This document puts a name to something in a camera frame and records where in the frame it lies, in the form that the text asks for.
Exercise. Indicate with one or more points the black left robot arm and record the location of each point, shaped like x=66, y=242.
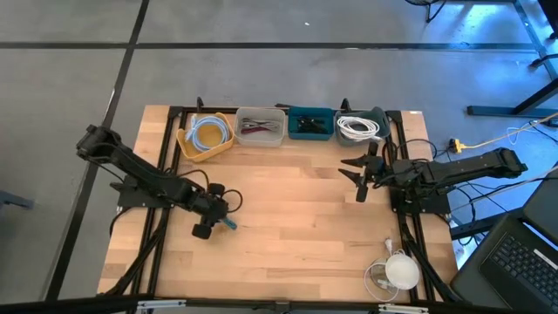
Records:
x=144, y=174

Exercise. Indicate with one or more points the black aluminium table frame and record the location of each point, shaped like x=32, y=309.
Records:
x=163, y=144

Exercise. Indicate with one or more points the black desk leg frame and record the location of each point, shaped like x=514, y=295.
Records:
x=501, y=110

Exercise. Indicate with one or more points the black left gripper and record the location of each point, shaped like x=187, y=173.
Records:
x=213, y=209

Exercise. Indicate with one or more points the pale grey plastic bin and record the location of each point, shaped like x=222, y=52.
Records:
x=261, y=139

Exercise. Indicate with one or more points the dark grey plastic bin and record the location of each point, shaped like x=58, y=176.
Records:
x=381, y=120

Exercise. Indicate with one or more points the black laptop with keyboard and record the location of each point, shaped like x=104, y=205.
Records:
x=514, y=266

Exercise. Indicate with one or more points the black crossbar with silver brackets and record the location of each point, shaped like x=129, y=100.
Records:
x=279, y=305

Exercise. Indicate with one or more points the yellow plastic bin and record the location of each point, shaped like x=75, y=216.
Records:
x=192, y=150

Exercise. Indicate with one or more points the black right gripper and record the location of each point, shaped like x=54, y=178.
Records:
x=371, y=174

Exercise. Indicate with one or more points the teal plastic bin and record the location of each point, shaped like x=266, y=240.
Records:
x=293, y=133

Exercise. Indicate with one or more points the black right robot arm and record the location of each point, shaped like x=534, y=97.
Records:
x=457, y=170

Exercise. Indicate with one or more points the white round puck device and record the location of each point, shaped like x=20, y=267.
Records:
x=403, y=271

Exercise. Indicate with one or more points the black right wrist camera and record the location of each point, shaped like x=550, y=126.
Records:
x=381, y=165

